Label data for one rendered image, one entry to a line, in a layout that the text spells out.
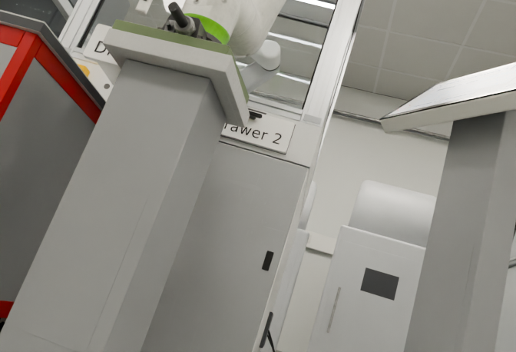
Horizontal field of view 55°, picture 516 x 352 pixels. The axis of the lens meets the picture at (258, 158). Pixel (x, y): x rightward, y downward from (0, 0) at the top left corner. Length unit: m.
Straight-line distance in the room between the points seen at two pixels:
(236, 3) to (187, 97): 0.30
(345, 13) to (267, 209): 0.78
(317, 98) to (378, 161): 3.34
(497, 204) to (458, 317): 0.29
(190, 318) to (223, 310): 0.10
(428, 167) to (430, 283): 3.77
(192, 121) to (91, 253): 0.32
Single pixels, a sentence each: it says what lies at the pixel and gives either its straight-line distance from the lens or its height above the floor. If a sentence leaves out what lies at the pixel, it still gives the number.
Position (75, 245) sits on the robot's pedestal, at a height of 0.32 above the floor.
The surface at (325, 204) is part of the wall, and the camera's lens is 4.84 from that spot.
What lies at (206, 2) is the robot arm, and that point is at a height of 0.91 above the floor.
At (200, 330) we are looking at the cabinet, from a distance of 1.55.
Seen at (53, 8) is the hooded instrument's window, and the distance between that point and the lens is 2.58.
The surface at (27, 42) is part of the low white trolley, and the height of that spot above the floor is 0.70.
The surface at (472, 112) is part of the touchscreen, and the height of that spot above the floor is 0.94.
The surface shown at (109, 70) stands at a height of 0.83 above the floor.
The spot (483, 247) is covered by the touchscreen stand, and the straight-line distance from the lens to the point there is 1.29.
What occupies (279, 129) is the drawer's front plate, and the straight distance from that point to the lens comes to 1.64.
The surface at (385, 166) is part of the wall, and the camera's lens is 5.00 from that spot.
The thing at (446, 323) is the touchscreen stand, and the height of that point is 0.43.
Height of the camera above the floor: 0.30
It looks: 17 degrees up
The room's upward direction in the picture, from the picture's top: 19 degrees clockwise
